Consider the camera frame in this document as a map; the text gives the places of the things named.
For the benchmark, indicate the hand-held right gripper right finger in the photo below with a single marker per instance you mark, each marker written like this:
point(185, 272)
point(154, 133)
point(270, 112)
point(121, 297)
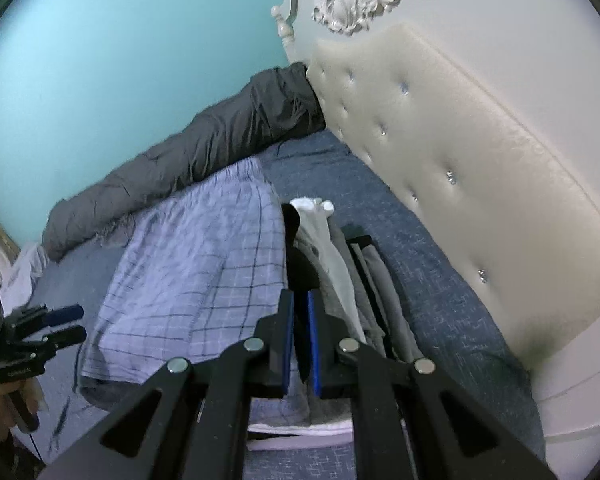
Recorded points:
point(314, 345)

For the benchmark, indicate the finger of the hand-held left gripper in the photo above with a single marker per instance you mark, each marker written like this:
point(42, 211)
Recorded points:
point(65, 314)
point(67, 336)

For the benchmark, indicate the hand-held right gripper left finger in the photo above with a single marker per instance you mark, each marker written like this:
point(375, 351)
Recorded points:
point(286, 340)

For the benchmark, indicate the stack of clothes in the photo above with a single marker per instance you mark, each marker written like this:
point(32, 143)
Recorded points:
point(370, 280)

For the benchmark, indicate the lavender plaid shorts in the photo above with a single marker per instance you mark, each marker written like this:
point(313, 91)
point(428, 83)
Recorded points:
point(195, 260)

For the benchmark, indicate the person's left forearm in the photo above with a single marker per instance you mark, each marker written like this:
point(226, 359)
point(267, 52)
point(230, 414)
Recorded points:
point(5, 460)

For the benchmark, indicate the person's left hand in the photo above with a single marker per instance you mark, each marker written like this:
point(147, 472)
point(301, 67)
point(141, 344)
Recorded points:
point(0, 405)

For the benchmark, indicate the lavender bed skirt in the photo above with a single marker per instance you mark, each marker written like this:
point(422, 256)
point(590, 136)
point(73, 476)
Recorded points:
point(25, 270)

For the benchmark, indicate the wooden trim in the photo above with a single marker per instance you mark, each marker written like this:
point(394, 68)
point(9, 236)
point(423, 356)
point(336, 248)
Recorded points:
point(0, 237)

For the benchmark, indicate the blue patterned bed sheet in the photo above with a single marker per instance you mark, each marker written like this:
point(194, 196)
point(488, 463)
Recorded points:
point(430, 280)

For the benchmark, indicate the dark grey duvet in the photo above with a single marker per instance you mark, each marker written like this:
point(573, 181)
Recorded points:
point(205, 145)

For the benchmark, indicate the white tufted headboard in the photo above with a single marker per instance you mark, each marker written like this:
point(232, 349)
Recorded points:
point(455, 135)

